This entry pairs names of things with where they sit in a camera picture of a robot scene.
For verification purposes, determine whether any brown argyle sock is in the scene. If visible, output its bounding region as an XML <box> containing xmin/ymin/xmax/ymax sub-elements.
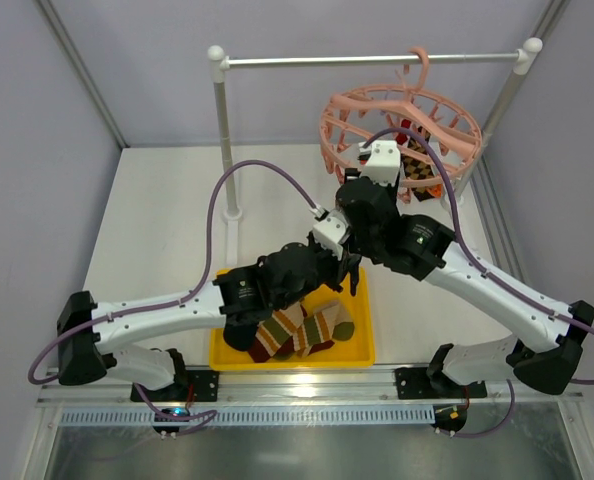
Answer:
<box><xmin>395</xmin><ymin>133</ymin><xmax>442</xmax><ymax>204</ymax></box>

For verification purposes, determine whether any beige striped sock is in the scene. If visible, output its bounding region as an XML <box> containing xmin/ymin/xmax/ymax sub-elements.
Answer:
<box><xmin>248</xmin><ymin>303</ymin><xmax>305</xmax><ymax>363</ymax></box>
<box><xmin>294</xmin><ymin>340</ymin><xmax>335</xmax><ymax>358</ymax></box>
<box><xmin>292</xmin><ymin>302</ymin><xmax>355</xmax><ymax>352</ymax></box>

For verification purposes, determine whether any pink round clip hanger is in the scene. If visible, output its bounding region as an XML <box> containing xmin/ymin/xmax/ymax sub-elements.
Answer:
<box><xmin>319</xmin><ymin>47</ymin><xmax>483</xmax><ymax>182</ymax></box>

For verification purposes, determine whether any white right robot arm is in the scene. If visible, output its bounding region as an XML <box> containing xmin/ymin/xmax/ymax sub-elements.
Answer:
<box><xmin>335</xmin><ymin>169</ymin><xmax>594</xmax><ymax>395</ymax></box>

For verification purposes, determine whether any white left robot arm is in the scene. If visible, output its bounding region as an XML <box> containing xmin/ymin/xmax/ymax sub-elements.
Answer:
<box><xmin>57</xmin><ymin>239</ymin><xmax>361</xmax><ymax>391</ymax></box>

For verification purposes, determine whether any yellow plastic tray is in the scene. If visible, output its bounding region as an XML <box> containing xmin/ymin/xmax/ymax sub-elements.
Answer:
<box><xmin>208</xmin><ymin>269</ymin><xmax>375</xmax><ymax>371</ymax></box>

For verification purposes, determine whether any white metal drying rack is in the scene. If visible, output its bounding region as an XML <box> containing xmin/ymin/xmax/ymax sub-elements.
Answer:
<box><xmin>207</xmin><ymin>35</ymin><xmax>544</xmax><ymax>266</ymax></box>

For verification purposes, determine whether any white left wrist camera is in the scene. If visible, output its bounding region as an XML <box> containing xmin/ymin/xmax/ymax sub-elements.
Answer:
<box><xmin>311</xmin><ymin>209</ymin><xmax>349</xmax><ymax>259</ymax></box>

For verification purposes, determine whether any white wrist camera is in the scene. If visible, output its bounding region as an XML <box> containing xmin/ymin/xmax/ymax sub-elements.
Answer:
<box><xmin>358</xmin><ymin>140</ymin><xmax>401</xmax><ymax>187</ymax></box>
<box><xmin>311</xmin><ymin>209</ymin><xmax>349</xmax><ymax>259</ymax></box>

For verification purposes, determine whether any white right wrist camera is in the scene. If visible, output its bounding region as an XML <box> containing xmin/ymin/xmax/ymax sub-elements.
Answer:
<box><xmin>358</xmin><ymin>140</ymin><xmax>401</xmax><ymax>187</ymax></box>

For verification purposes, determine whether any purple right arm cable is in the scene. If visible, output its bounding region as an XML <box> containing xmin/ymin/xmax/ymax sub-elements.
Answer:
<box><xmin>364</xmin><ymin>127</ymin><xmax>594</xmax><ymax>385</ymax></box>

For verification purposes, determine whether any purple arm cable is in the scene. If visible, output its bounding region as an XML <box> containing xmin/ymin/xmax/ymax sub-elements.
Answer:
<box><xmin>27</xmin><ymin>159</ymin><xmax>326</xmax><ymax>385</ymax></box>
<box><xmin>364</xmin><ymin>127</ymin><xmax>594</xmax><ymax>385</ymax></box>

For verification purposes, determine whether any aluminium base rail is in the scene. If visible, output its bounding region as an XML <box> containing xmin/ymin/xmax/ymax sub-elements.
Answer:
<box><xmin>37</xmin><ymin>364</ymin><xmax>583</xmax><ymax>407</ymax></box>

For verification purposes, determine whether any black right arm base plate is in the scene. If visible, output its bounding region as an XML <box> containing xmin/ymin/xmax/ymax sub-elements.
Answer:
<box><xmin>394</xmin><ymin>367</ymin><xmax>487</xmax><ymax>400</ymax></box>

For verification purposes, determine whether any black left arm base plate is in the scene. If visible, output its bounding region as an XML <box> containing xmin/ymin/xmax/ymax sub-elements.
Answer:
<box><xmin>140</xmin><ymin>370</ymin><xmax>219</xmax><ymax>403</ymax></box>

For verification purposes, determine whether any white slotted cable duct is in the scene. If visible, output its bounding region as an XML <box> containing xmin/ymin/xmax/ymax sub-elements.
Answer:
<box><xmin>59</xmin><ymin>404</ymin><xmax>435</xmax><ymax>427</ymax></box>

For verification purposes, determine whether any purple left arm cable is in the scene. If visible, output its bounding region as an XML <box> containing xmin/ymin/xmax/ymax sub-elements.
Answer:
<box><xmin>27</xmin><ymin>159</ymin><xmax>326</xmax><ymax>385</ymax></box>

